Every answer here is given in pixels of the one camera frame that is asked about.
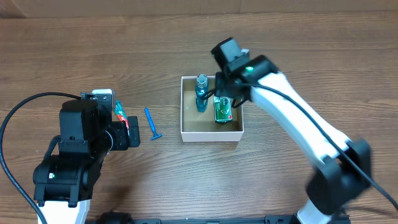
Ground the blue mouthwash bottle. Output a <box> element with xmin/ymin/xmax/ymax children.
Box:
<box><xmin>195</xmin><ymin>74</ymin><xmax>209</xmax><ymax>113</ymax></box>

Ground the blue disposable razor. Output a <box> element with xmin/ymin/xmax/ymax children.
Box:
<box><xmin>144</xmin><ymin>108</ymin><xmax>163</xmax><ymax>141</ymax></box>

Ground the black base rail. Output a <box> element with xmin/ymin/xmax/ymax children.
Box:
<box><xmin>85</xmin><ymin>211</ymin><xmax>299</xmax><ymax>224</ymax></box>

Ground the white cardboard box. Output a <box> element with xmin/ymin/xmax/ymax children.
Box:
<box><xmin>180</xmin><ymin>77</ymin><xmax>244</xmax><ymax>142</ymax></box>

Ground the Colgate toothpaste tube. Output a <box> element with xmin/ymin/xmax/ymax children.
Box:
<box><xmin>114</xmin><ymin>100</ymin><xmax>129</xmax><ymax>129</ymax></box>

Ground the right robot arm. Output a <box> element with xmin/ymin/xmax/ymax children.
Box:
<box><xmin>211</xmin><ymin>37</ymin><xmax>371</xmax><ymax>223</ymax></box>

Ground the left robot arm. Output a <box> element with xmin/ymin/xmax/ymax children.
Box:
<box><xmin>33</xmin><ymin>99</ymin><xmax>140</xmax><ymax>223</ymax></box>

